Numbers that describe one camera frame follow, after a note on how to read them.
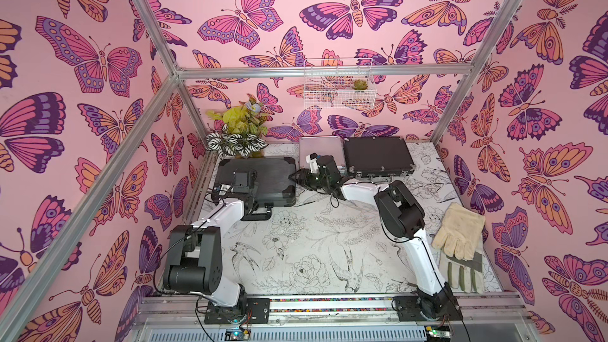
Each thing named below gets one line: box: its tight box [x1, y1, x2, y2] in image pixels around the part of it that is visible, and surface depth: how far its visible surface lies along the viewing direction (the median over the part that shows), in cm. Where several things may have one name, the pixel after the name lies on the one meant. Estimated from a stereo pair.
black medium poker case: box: [343, 136, 415, 178], surface depth 109 cm
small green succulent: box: [351, 79, 369, 91], surface depth 95 cm
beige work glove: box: [431, 202, 486, 295], surface depth 87 cm
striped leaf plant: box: [205, 124, 270, 157], surface depth 92 cm
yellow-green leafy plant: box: [206, 95, 269, 137], surface depth 103 cm
